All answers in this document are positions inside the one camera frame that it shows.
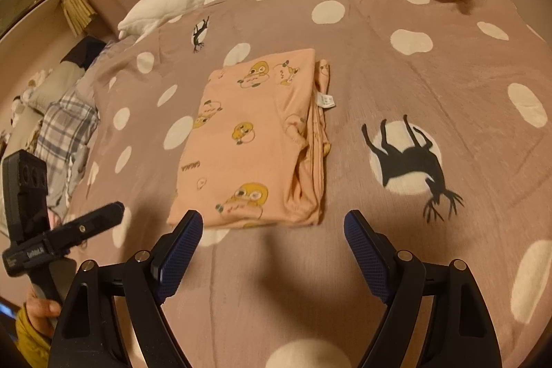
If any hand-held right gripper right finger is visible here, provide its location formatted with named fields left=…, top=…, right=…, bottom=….
left=344, top=209, right=505, bottom=368

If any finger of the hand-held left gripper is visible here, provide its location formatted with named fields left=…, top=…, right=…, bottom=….
left=45, top=202, right=126, bottom=264

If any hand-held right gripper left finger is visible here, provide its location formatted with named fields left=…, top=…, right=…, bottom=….
left=47, top=209, right=204, bottom=368

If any peach printed small garment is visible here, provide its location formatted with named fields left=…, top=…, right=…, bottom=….
left=167, top=48, right=332, bottom=228

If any person's left hand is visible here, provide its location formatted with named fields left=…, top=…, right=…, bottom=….
left=23, top=284, right=62, bottom=328

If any plaid cloth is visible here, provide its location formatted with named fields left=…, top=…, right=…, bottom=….
left=32, top=92, right=100, bottom=188

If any white floral cloth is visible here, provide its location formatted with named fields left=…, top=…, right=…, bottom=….
left=11, top=68, right=48, bottom=127

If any grey pillow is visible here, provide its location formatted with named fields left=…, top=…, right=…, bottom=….
left=26, top=62, right=87, bottom=110

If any dark cloth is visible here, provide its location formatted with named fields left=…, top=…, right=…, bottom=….
left=60, top=38, right=106, bottom=69

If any mauve polka dot blanket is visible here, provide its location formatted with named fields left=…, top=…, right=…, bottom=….
left=65, top=0, right=548, bottom=368

